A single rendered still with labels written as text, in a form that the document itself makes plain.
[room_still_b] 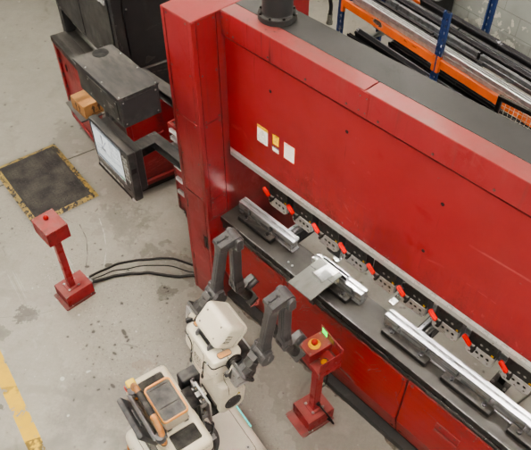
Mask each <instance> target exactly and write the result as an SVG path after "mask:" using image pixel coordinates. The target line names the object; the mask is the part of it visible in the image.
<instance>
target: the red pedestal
mask: <svg viewBox="0 0 531 450"><path fill-rule="evenodd" d="M31 221H32V224H33V226H34V229H35V231H36V232H37V233H38V235H39V236H40V237H41V238H42V239H43V240H44V241H45V242H46V243H47V244H48V245H49V246H50V247H52V246H53V247H54V251H55V253H56V256H57V259H58V261H59V264H60V266H61V269H62V273H63V276H64V279H63V280H62V281H60V282H58V283H57V284H55V285H54V287H55V289H56V292H57V293H56V294H54V297H55V298H56V299H57V300H58V301H59V302H60V304H61V305H62V306H63V307H64V308H65V309H66V310H67V311H69V310H70V309H72V308H73V307H75V306H77V305H78V304H80V303H82V302H83V301H85V300H86V299H88V298H89V297H91V296H92V295H94V294H95V290H94V287H93V284H92V282H91V281H90V280H89V279H88V278H87V276H86V275H85V274H84V273H83V272H82V271H81V270H78V271H76V272H74V273H73V274H72V272H71V268H70V265H69V263H68V260H67V257H66V254H65V253H64V250H63V247H62V241H63V240H64V239H66V238H68V237H70V236H71V233H70V230H69V227H68V224H67V223H66V222H65V221H64V220H63V219H62V218H61V217H60V216H59V215H58V214H57V213H56V212H55V211H54V210H53V209H50V210H48V211H47V212H44V213H42V214H40V215H38V217H36V218H34V219H32V220H31Z"/></svg>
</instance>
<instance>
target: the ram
mask: <svg viewBox="0 0 531 450"><path fill-rule="evenodd" d="M225 52H226V70H227V87H228V121H229V139H230V147H231V148H233V149H234V150H236V151H237V152H238V153H240V154H241V155H242V156H243V157H245V158H246V159H248V160H249V161H250V162H252V163H254V164H255V165H256V166H258V167H259V168H260V169H262V170H263V171H265V172H266V173H268V174H269V175H270V176H271V177H272V178H274V179H276V180H277V181H278V182H280V183H281V184H283V185H284V186H285V187H287V188H289V189H290V190H291V191H293V192H294V193H296V194H297V195H298V196H299V197H301V198H302V199H303V200H305V201H306V202H307V203H309V204H311V205H312V206H313V207H315V208H316V209H318V210H319V211H320V212H322V213H324V214H325V215H326V216H328V217H329V218H330V219H331V220H332V221H334V222H336V223H337V224H338V225H340V226H341V227H342V228H344V229H346V230H347V231H348V232H350V233H351V234H353V235H354V236H355V237H357V238H358V239H359V240H360V241H362V242H363V243H365V244H366V245H367V246H369V247H371V248H372V249H373V250H375V251H376V252H378V253H379V254H381V255H382V256H383V257H385V258H386V259H387V260H388V261H389V262H391V263H393V264H394V265H395V266H397V267H398V268H400V269H401V270H402V271H404V272H406V273H407V274H408V275H410V276H411V277H413V278H414V279H415V280H416V281H418V282H419V283H420V284H422V285H423V286H424V287H426V288H428V289H429V290H430V291H432V292H433V293H435V294H436V295H437V296H439V297H441V298H442V299H443V300H444V301H445V302H447V303H448V304H450V305H451V306H453V307H454V308H455V309H457V310H458V311H459V312H461V313H463V314H464V315H465V316H467V317H468V318H470V319H471V320H472V321H474V322H475V323H476V324H477V325H479V326H480V327H482V328H483V329H485V330H486V331H488V332H489V333H490V334H492V335H493V336H495V337H496V338H498V339H499V340H500V341H502V342H503V343H504V344H505V345H506V346H508V347H510V348H511V349H512V350H514V351H515V352H517V353H518V354H520V355H521V356H523V357H524V358H525V359H527V360H528V361H530V362H531V216H530V215H528V214H526V213H524V212H522V211H520V209H518V208H516V207H515V206H513V205H511V204H509V203H507V202H505V201H504V200H502V199H501V198H500V197H498V196H495V195H494V194H492V193H490V192H489V191H487V190H485V189H484V188H482V187H480V186H479V185H477V184H475V183H474V182H472V181H470V180H469V179H466V178H465V177H463V176H461V175H460V174H459V173H457V172H455V171H453V170H451V169H450V168H448V167H446V166H444V165H443V164H441V163H440V162H438V161H436V160H435V159H433V158H431V157H430V156H428V155H426V154H424V153H422V152H420V150H418V149H416V148H415V147H413V146H410V145H409V144H407V143H405V142H404V141H402V140H401V139H399V138H398V137H396V136H394V135H392V134H390V133H389V132H387V131H385V130H384V129H381V128H380V127H379V126H377V125H375V124H374V123H372V122H370V121H368V120H366V119H365V118H363V117H362V116H360V115H359V114H357V113H355V112H353V111H351V110H350V109H348V108H346V107H345V106H343V105H341V104H340V103H338V102H336V101H335V100H333V99H331V98H330V97H328V96H325V95H324V94H322V93H320V92H319V91H318V90H316V89H315V88H313V87H310V86H309V85H307V84H305V83H304V82H302V81H300V80H299V79H297V78H296V77H294V76H292V75H290V74H289V73H287V72H285V71H283V70H281V69H280V68H279V67H277V66H275V65H274V64H272V63H270V62H268V61H266V60H265V59H263V58H261V57H260V56H259V55H257V54H255V53H253V52H251V51H250V50H248V49H246V48H245V47H243V46H240V45H239V44H238V43H236V42H235V41H233V40H231V39H230V38H228V37H225ZM257 123H258V124H259V125H261V126H262V127H264V128H265V129H266V130H267V131H268V146H265V145H264V144H263V143H262V142H260V141H259V140H257ZM272 134H274V135H275V136H277V137H278V138H279V141H278V147H277V146H275V145H274V144H272ZM284 141H285V142H286V143H288V144H289V145H290V146H292V147H293V148H295V164H292V163H291V162H289V161H288V160H287V159H285V158H284ZM272 146H274V147H276V148H277V149H278V154H277V153H276V152H274V151H273V150H272ZM230 154H231V155H233V156H234V157H235V158H237V160H238V161H240V162H241V163H243V164H244V165H246V166H247V167H248V168H250V169H251V170H253V171H254V172H256V173H257V174H258V175H260V176H261V177H263V178H264V179H266V180H267V181H268V182H269V183H270V184H272V185H273V186H274V187H276V188H277V189H279V190H280V191H282V192H283V193H284V194H286V195H287V196H289V197H290V198H292V199H293V200H294V201H296V202H297V203H298V204H299V205H301V206H302V207H303V208H305V209H306V210H308V211H309V212H310V213H312V214H313V215H315V216H316V217H318V218H319V219H320V220H322V221H323V222H325V223H326V224H327V225H328V226H329V227H331V228H332V229H334V230H335V231H337V232H338V233H339V234H341V235H342V236H343V237H345V238H347V239H348V240H349V241H351V242H352V243H353V244H355V245H356V246H357V247H359V248H360V249H361V250H363V251H364V252H365V253H367V254H368V255H370V256H371V257H373V258H374V259H375V260H377V261H378V262H379V263H381V264H383V265H384V266H385V267H387V269H388V270H390V271H392V272H393V273H394V274H396V275H397V276H398V277H400V278H401V279H403V280H404V281H406V282H407V283H408V284H410V285H411V286H413V287H414V288H416V289H417V290H418V291H419V292H420V293H422V294H423V295H424V296H426V297H427V298H429V299H430V300H432V301H433V302H434V303H436V304H438V305H439V306H440V307H442V308H443V309H444V310H446V311H447V312H448V313H449V314H451V315H452V316H453V317H455V318H456V319H458V320H459V321H461V322H462V323H463V324H465V325H466V326H468V327H469V328H470V329H472V330H473V331H475V332H476V333H477V334H478V335H479V336H481V337H482V338H484V339H485V340H487V341H488V342H489V343H491V344H492V345H493V346H495V347H497V348H498V349H499V350H501V351H502V352H503V353H505V354H506V355H508V356H509V357H510V358H511V359H513V360H514V361H515V362H517V363H518V364H520V365H521V366H523V367H524V368H525V369H527V370H528V371H530V372H531V368H530V367H529V366H527V365H526V364H524V363H523V362H522V361H520V359H518V358H517V357H515V356H514V355H513V354H511V353H509V352H508V351H507V350H505V349H504V348H503V347H501V346H499V345H498V344H497V343H495V342H494V341H493V340H492V339H491V338H489V337H488V336H486V335H485V334H483V333H482V332H481V331H479V330H478V329H476V328H475V327H473V326H472V325H471V324H469V323H468V322H466V321H465V320H463V319H462V318H461V317H460V316H459V315H457V314H456V313H455V312H453V311H451V310H450V309H449V308H447V307H446V306H444V305H443V304H441V303H440V302H439V301H437V300H436V299H434V298H433V297H432V296H431V295H429V294H428V293H427V292H425V291H424V290H423V289H421V288H420V287H418V286H417V285H415V284H414V283H412V282H411V281H410V280H408V279H407V278H405V277H404V276H403V275H402V274H401V273H399V272H398V271H396V270H395V269H393V268H392V267H391V266H389V265H388V264H386V263H385V262H383V261H382V260H380V259H379V258H378V257H376V256H375V255H374V254H373V253H371V252H370V251H369V250H367V249H366V248H364V247H363V246H361V245H360V244H359V243H357V242H356V241H354V240H353V239H352V238H350V237H348V236H347V235H346V234H345V233H344V232H343V231H341V230H340V229H338V228H337V227H335V226H334V225H332V224H331V223H330V222H328V221H327V220H325V219H324V218H322V217H321V216H320V215H318V214H317V213H315V212H314V211H313V210H312V209H311V208H309V207H308V206H306V205H305V204H303V203H302V202H300V201H299V200H298V199H296V198H295V197H294V196H292V195H290V194H289V193H288V192H286V191H285V190H284V189H283V188H282V187H280V186H279V185H277V184H276V183H274V182H273V181H272V180H270V179H268V178H267V177H266V176H264V175H263V174H262V173H260V172H259V171H257V170H256V169H255V168H254V167H252V166H251V165H250V164H248V163H247V162H245V161H244V160H242V159H241V158H240V157H238V156H237V155H235V154H234V153H232V152H231V151H230Z"/></svg>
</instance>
